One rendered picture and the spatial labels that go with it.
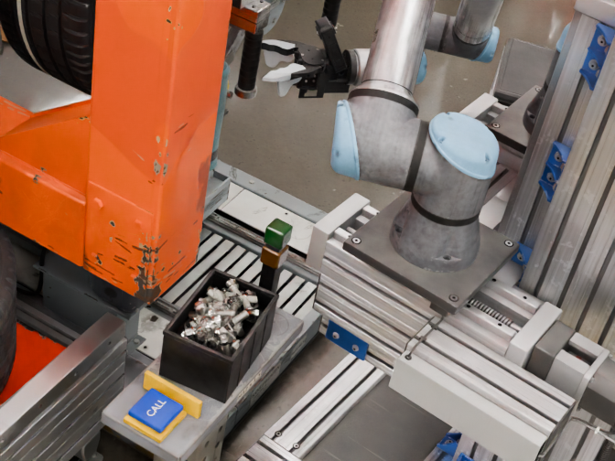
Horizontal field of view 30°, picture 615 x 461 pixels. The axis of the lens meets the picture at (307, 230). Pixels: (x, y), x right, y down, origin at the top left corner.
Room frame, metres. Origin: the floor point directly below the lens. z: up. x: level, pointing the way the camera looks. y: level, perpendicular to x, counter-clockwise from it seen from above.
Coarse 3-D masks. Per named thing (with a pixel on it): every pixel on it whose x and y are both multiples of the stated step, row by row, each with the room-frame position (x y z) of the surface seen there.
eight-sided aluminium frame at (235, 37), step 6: (228, 30) 2.35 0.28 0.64; (234, 30) 2.31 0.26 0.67; (240, 30) 2.31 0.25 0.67; (234, 36) 2.30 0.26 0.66; (240, 36) 2.32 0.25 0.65; (228, 42) 2.29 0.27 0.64; (234, 42) 2.30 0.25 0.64; (240, 42) 2.32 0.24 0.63; (228, 48) 2.28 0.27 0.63; (234, 48) 2.30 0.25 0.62; (228, 54) 2.28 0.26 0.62; (234, 54) 2.30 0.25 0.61; (228, 60) 2.27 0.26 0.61
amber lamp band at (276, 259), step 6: (264, 246) 1.65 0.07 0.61; (264, 252) 1.65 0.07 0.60; (270, 252) 1.64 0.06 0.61; (276, 252) 1.64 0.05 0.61; (282, 252) 1.65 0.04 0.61; (264, 258) 1.65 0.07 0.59; (270, 258) 1.64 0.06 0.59; (276, 258) 1.64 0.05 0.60; (282, 258) 1.65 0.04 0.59; (270, 264) 1.64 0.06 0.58; (276, 264) 1.64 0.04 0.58
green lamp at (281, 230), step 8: (272, 224) 1.66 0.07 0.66; (280, 224) 1.66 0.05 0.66; (288, 224) 1.67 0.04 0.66; (272, 232) 1.64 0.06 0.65; (280, 232) 1.64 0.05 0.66; (288, 232) 1.65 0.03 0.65; (264, 240) 1.65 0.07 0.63; (272, 240) 1.64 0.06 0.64; (280, 240) 1.64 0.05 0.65; (288, 240) 1.66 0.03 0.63; (280, 248) 1.64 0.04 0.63
